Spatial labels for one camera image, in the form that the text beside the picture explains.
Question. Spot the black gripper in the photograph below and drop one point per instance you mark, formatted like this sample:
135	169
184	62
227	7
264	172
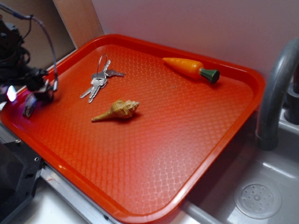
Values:
32	78

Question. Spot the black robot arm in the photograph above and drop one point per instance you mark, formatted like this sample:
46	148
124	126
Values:
12	54

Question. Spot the silver key bunch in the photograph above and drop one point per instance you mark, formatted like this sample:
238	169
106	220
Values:
100	78

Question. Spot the brown cardboard panel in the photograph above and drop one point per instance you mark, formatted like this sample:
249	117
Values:
67	25

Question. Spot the tan spiral seashell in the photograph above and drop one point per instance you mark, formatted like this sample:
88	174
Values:
119	109

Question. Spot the red plastic tray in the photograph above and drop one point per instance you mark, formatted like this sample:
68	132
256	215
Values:
141	168

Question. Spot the orange toy carrot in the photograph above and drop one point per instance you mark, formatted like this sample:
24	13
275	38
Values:
192	68

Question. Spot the grey toy sink basin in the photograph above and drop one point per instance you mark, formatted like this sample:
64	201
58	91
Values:
212	199

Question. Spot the round sink drain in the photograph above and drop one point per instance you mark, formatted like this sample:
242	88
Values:
257	198

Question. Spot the grey toy faucet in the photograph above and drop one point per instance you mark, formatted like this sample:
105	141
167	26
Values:
274	95

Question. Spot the dark faucet knob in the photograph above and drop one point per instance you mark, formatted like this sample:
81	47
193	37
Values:
292	100

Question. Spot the black metal bracket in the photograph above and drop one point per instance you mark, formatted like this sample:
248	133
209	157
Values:
20	168

